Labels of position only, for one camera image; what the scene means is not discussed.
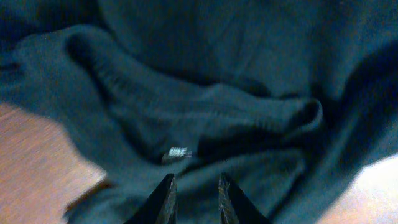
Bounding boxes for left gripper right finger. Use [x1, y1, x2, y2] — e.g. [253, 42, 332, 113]
[218, 173, 270, 224]

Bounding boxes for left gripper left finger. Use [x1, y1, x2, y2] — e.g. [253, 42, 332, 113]
[124, 174, 177, 224]

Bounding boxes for black t-shirt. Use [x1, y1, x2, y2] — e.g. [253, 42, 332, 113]
[1, 0, 397, 223]

